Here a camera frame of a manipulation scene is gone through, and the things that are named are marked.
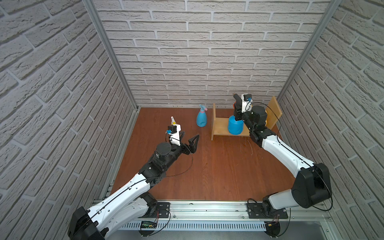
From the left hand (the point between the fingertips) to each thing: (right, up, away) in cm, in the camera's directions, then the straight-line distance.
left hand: (190, 130), depth 70 cm
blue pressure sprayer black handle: (+26, 0, +14) cm, 30 cm away
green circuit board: (-21, -47, +2) cm, 52 cm away
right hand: (+23, +14, +9) cm, 29 cm away
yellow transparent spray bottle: (-12, +4, +19) cm, 23 cm away
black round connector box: (+39, -47, -1) cm, 61 cm away
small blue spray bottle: (+6, +6, +33) cm, 34 cm away
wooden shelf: (+19, +1, +31) cm, 37 cm away
